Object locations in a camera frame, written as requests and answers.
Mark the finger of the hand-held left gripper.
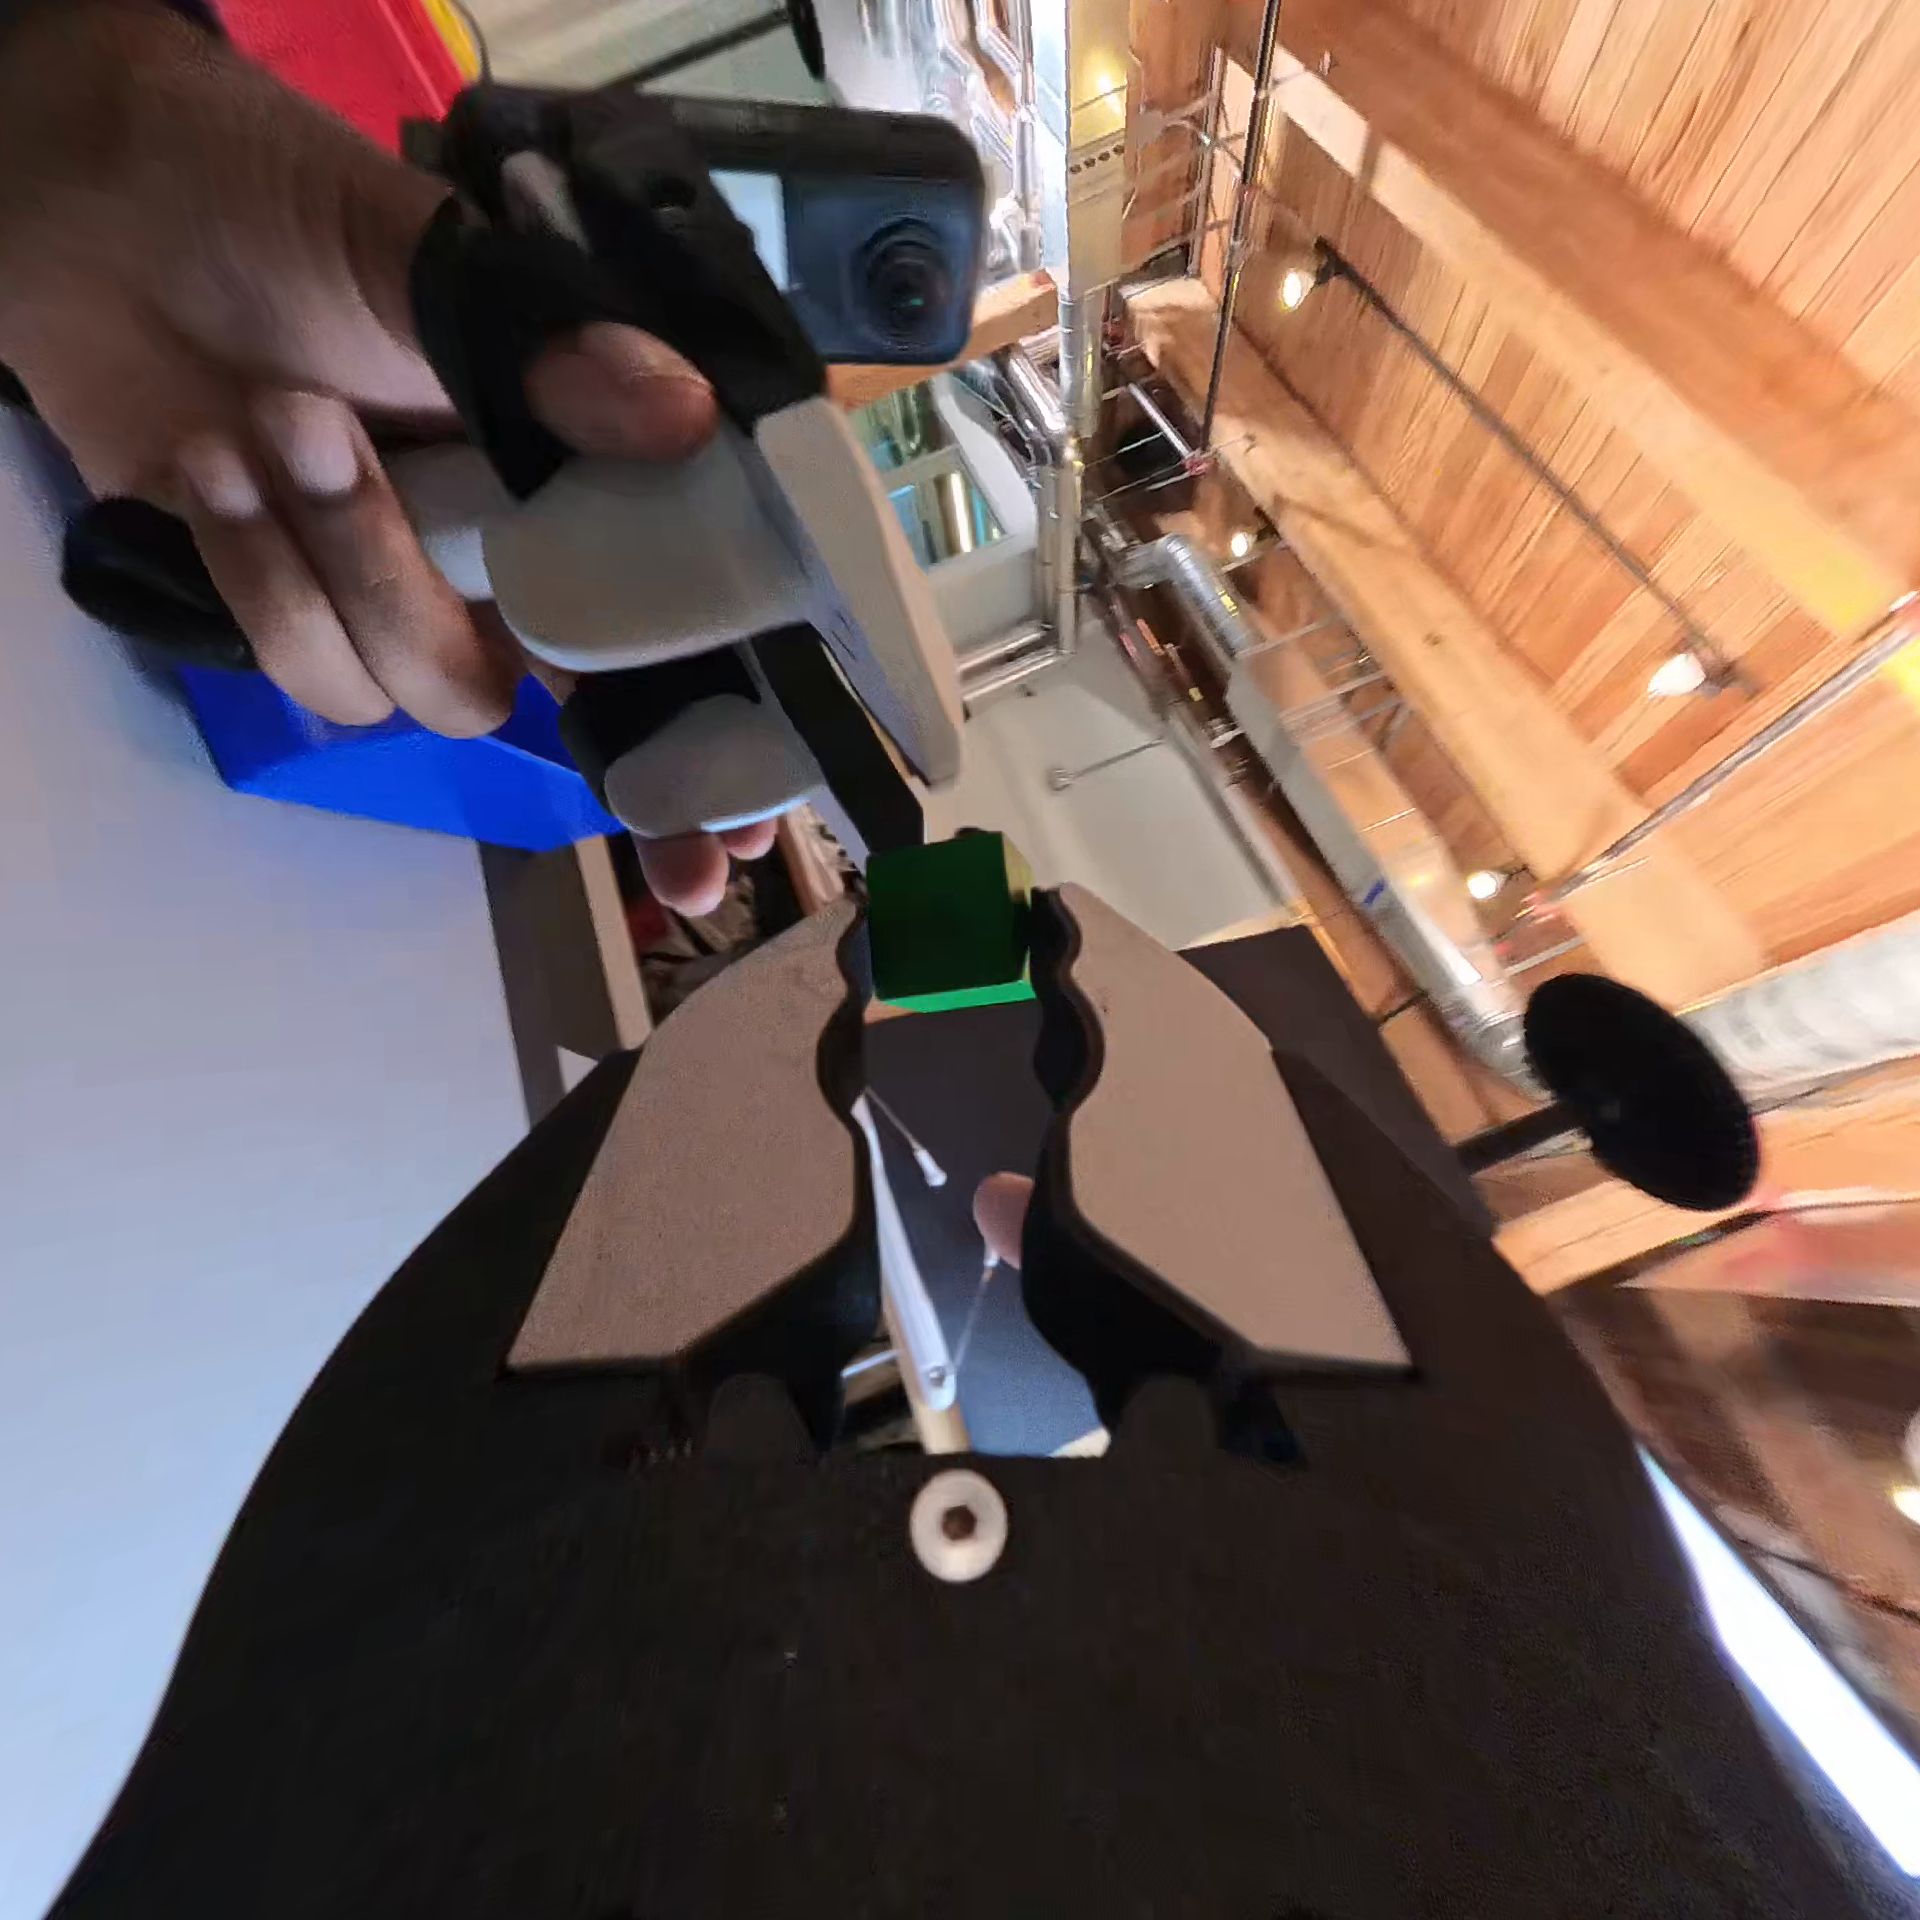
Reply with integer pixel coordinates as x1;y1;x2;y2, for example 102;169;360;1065
750;395;968;792
756;621;931;864

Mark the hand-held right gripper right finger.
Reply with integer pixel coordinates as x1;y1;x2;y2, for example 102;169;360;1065
1021;884;1417;1468

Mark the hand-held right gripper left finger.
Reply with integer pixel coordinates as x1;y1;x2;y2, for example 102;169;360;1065
504;900;889;1449

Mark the small green block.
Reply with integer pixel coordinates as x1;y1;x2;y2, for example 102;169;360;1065
865;828;1042;1011

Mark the blue plastic bin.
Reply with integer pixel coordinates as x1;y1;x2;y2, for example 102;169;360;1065
177;659;628;854

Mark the wooden support column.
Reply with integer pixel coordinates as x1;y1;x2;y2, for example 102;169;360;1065
825;276;1062;410

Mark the black wood-framed board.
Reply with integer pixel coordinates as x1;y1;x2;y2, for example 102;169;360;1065
862;921;1499;1459

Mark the black round knob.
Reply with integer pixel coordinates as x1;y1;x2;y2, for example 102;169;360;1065
1454;972;1762;1215

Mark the metal sprinkler pipe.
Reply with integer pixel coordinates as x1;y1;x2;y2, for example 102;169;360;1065
1531;599;1920;906

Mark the studio light panel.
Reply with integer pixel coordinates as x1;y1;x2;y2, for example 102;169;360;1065
1642;1446;1920;1878

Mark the silver vertical duct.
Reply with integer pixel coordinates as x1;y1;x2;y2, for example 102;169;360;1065
1035;284;1117;665

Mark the silver ventilation duct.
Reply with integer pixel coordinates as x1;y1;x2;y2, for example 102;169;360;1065
1111;532;1551;1086

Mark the large silver air duct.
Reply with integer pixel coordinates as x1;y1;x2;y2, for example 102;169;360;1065
1724;900;1920;1100

